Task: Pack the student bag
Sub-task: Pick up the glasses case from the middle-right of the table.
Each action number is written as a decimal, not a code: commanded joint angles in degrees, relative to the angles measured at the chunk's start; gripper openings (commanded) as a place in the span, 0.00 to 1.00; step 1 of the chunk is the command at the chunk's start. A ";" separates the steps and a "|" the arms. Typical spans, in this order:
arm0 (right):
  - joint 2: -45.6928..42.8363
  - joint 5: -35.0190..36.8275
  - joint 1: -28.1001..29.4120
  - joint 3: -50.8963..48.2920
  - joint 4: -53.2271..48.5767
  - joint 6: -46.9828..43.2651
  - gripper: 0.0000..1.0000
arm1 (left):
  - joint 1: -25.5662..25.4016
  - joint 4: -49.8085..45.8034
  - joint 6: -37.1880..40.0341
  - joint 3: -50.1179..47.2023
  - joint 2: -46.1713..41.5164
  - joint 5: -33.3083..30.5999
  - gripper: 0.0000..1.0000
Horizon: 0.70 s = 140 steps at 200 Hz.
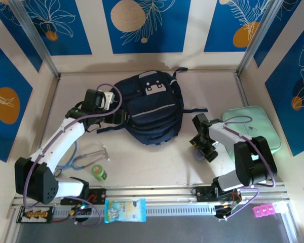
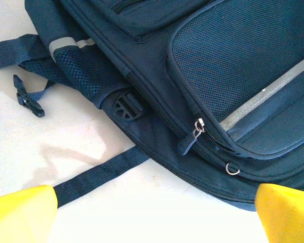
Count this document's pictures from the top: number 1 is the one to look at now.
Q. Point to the navy blue backpack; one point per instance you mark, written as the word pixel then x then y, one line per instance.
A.
pixel 152 114

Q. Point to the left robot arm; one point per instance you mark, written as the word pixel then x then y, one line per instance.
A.
pixel 40 182

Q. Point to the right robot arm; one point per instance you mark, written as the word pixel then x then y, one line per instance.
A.
pixel 253 162

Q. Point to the green tape roll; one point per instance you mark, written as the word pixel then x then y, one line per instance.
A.
pixel 98 170

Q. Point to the mint green zip case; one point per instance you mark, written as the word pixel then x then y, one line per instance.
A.
pixel 263 119

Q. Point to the blue stethoscope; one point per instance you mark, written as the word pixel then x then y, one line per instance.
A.
pixel 57 173

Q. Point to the pink pill box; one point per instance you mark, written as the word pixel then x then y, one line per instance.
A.
pixel 263 211

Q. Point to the blue snack packet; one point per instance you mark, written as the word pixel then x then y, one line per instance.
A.
pixel 125 211

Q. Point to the clear plastic box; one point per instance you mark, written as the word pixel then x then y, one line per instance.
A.
pixel 280 207

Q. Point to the black power distribution board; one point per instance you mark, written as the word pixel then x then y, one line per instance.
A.
pixel 34 215

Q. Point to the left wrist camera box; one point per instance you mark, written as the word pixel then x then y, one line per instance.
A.
pixel 109 100

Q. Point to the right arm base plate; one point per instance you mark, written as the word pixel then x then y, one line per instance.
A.
pixel 202 193

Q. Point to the aluminium rail frame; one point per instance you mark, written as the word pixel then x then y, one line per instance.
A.
pixel 167 192

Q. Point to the blue floral wall poster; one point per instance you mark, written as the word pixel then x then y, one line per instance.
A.
pixel 167 25
pixel 276 38
pixel 5 71
pixel 66 38
pixel 223 30
pixel 20 43
pixel 281 101

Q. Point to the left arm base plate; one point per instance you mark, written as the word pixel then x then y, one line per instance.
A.
pixel 98 195

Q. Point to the aluminium corner post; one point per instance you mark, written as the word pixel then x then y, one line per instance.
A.
pixel 258 33
pixel 38 45

